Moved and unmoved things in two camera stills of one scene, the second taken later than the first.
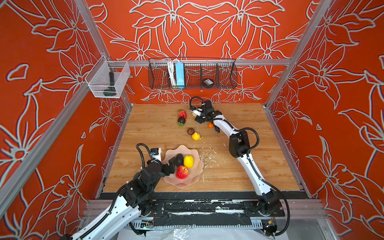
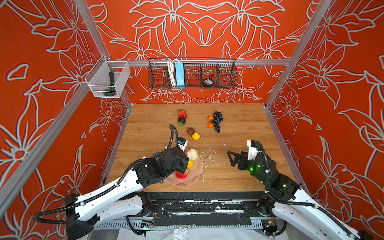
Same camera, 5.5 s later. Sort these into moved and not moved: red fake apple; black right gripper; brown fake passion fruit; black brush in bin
Moved: black right gripper
Not moved: brown fake passion fruit; red fake apple; black brush in bin
